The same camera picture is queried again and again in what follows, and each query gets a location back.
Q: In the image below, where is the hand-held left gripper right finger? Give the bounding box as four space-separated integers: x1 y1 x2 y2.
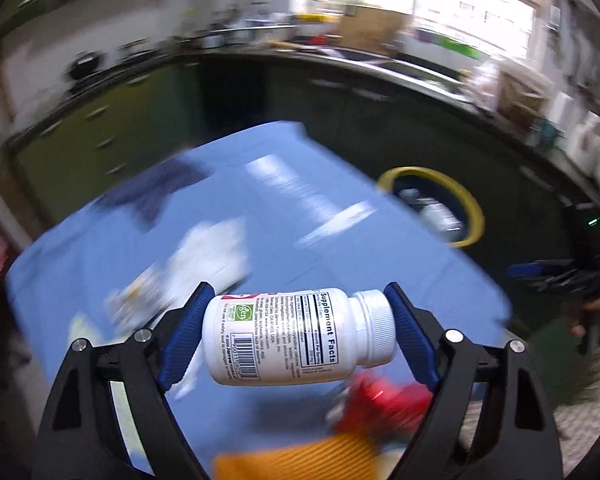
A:
384 281 565 480

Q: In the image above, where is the red soda can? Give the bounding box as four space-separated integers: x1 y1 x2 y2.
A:
330 370 433 442

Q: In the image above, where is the white plastic jug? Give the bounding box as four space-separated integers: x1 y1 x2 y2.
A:
566 111 600 172

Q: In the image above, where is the green lid plastic box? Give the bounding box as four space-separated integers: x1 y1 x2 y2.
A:
414 30 481 59

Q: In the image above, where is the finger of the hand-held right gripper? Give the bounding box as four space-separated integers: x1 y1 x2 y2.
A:
525 276 583 296
506 261 553 282

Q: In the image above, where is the orange ribbed cloth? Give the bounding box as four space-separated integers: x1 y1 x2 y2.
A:
212 432 406 480

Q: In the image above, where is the black bin with yellow rim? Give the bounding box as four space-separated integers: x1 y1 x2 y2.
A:
377 166 485 249

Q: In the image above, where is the wooden cutting board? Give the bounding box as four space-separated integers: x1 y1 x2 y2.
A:
337 7 407 54

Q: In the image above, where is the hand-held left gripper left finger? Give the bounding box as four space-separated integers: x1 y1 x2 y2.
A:
32 281 217 480

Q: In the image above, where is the printed blue tablecloth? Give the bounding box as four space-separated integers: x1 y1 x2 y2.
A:
5 120 516 480

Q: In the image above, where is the brown paper bag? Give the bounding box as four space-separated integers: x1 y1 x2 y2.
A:
497 70 552 129

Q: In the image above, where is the black wok with lid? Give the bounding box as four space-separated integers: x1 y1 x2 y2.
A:
67 52 106 82

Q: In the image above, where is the stainless steel sink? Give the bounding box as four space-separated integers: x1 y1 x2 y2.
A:
330 47 463 97

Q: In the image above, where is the white pill bottle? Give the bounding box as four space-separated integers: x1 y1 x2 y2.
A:
201 287 397 387

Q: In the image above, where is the clear plastic water bottle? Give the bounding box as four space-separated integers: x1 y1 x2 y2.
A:
420 200 468 241

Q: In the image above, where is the patterned floor mat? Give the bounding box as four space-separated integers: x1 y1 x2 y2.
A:
460 395 600 480

